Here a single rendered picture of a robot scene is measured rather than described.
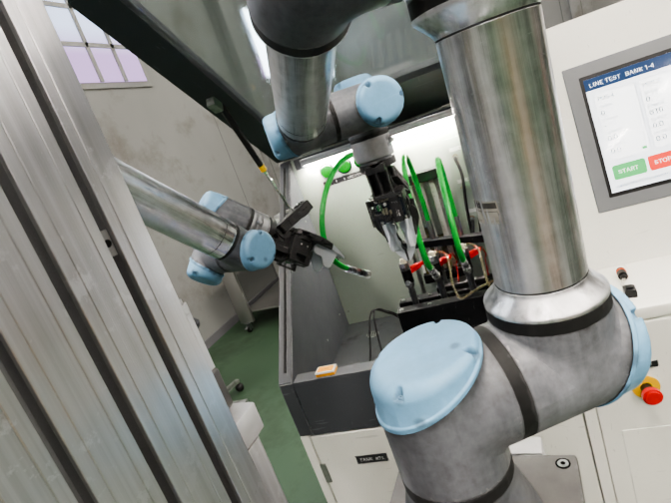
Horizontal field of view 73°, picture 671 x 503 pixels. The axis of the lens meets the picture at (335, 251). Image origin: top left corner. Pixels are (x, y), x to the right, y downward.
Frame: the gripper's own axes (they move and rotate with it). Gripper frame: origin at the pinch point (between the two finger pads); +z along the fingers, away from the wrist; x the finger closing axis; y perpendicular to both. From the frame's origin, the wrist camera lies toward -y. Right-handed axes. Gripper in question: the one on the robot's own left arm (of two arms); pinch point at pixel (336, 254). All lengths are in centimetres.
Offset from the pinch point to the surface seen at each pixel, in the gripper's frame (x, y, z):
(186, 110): -345, -237, -24
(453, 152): 6, -44, 29
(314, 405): -11.6, 35.5, 9.1
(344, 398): -4.6, 32.5, 13.2
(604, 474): 31, 37, 62
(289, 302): -19.0, 10.6, -1.2
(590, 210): 39, -20, 44
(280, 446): -151, 52, 73
